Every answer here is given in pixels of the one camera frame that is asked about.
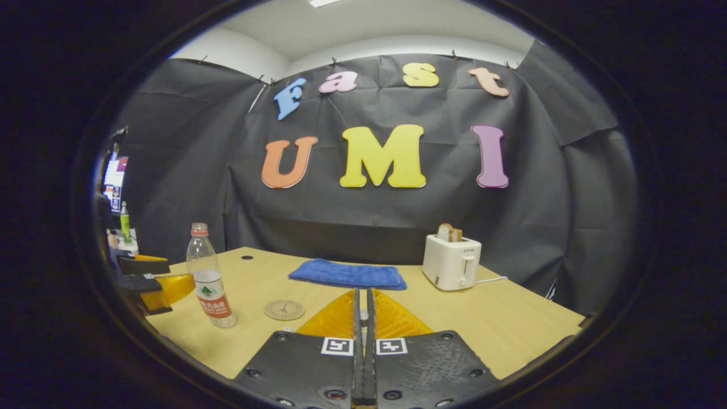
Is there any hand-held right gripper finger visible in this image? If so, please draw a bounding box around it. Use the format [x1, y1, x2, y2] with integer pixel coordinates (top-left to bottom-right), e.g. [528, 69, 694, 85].
[365, 288, 503, 409]
[233, 288, 365, 409]

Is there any clear plastic water bottle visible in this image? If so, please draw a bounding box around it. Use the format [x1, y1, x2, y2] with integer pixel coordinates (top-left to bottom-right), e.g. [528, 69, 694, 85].
[186, 222, 237, 329]

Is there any round cork coaster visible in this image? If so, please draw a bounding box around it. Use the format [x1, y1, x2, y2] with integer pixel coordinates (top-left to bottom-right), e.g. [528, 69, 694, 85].
[264, 299, 306, 322]

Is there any white side desk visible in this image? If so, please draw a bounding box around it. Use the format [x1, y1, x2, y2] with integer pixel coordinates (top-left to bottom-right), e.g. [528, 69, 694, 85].
[116, 227, 140, 256]

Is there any blue folded towel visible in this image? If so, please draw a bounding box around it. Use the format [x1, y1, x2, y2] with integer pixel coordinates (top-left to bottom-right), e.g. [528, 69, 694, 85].
[287, 258, 408, 291]

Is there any computer monitor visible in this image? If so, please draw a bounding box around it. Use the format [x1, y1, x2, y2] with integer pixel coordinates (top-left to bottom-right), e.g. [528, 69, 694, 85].
[102, 156, 129, 214]

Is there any white toaster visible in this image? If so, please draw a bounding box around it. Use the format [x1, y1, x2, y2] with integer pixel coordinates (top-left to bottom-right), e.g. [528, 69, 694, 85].
[422, 233, 482, 292]

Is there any black backdrop cloth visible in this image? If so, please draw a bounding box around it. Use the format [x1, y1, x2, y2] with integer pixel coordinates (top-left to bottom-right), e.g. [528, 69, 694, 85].
[114, 41, 640, 319]

